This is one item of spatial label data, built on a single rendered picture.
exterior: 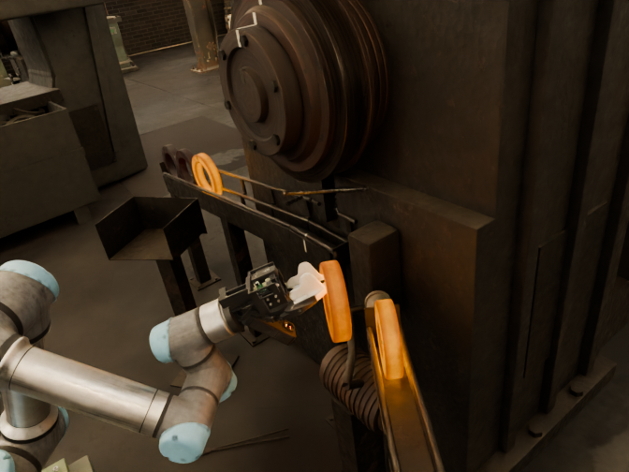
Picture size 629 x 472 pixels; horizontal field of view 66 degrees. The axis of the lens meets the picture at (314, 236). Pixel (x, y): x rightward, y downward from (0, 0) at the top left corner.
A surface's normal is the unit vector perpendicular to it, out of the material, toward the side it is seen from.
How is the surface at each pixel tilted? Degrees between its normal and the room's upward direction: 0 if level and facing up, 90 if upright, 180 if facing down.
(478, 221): 0
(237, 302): 90
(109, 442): 0
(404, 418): 6
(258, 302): 90
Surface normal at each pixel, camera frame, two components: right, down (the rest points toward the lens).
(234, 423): -0.13, -0.86
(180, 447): -0.09, 0.52
